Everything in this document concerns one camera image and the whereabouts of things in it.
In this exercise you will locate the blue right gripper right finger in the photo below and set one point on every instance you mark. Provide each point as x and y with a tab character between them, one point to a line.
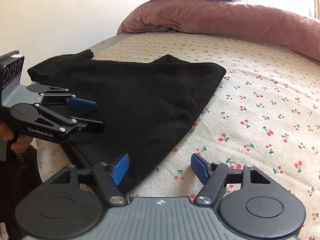
201	168

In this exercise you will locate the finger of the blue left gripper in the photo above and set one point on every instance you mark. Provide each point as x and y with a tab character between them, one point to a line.
81	104
83	125

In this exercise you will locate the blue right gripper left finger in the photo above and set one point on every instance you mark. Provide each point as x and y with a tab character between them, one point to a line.
118	168

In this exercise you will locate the black pants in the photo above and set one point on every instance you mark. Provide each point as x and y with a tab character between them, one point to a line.
147	108

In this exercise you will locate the person's left hand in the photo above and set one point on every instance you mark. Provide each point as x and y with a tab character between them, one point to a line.
20	144

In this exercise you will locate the dark brown fuzzy garment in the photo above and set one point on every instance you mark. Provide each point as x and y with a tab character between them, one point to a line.
19	177

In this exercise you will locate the cherry print bed sheet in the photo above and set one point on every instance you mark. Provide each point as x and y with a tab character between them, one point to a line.
265	113

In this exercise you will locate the pink folded duvet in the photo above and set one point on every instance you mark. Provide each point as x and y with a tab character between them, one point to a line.
217	17

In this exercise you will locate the beige curtain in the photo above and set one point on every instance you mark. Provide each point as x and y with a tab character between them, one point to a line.
315	2

